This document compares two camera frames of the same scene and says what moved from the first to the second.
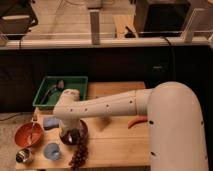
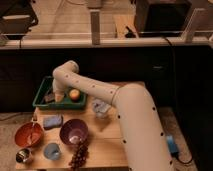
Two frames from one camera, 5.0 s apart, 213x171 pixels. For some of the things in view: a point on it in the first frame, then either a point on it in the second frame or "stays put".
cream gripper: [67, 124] → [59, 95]
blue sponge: [50, 123] stays put
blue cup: [52, 151] stays put
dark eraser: [73, 136] → [49, 97]
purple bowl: [76, 135] stays put
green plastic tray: [53, 86] stays put
